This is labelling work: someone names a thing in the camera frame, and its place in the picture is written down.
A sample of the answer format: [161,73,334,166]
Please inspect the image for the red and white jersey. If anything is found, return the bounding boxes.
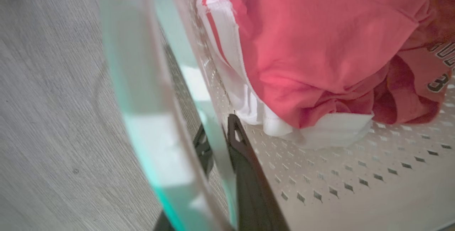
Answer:
[196,0,455,149]

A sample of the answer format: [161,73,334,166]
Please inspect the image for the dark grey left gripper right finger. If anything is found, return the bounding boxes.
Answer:
[226,114,290,231]

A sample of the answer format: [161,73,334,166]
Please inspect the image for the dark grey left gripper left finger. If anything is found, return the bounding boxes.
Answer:
[153,124,215,231]

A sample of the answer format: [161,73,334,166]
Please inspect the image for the white perforated laundry basket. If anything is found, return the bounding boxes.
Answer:
[101,0,455,231]

